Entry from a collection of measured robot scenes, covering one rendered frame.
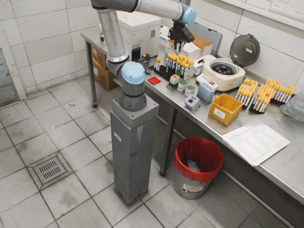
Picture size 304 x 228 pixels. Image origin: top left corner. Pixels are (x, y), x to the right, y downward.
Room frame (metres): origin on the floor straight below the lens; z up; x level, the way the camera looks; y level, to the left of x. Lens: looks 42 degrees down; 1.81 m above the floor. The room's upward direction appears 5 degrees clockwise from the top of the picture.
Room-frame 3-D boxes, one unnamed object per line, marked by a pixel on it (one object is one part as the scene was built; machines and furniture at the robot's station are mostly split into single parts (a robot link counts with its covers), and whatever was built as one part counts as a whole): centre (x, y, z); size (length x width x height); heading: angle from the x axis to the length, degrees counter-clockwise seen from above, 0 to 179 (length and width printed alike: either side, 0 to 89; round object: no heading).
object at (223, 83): (1.45, -0.45, 0.94); 0.30 x 0.24 x 0.12; 125
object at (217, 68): (1.46, -0.47, 0.97); 0.15 x 0.15 x 0.07
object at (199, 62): (1.61, -0.36, 0.92); 0.24 x 0.12 x 0.10; 134
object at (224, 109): (1.09, -0.43, 0.93); 0.13 x 0.13 x 0.10; 49
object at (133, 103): (1.04, 0.11, 1.00); 0.15 x 0.15 x 0.10
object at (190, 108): (1.15, -0.26, 0.92); 0.13 x 0.07 x 0.08; 134
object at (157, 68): (1.49, -0.08, 0.93); 0.17 x 0.09 x 0.11; 44
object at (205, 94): (1.24, -0.33, 0.92); 0.10 x 0.07 x 0.10; 36
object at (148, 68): (1.56, 0.10, 0.92); 0.21 x 0.07 x 0.05; 44
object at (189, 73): (1.54, -0.17, 0.91); 0.20 x 0.10 x 0.07; 44
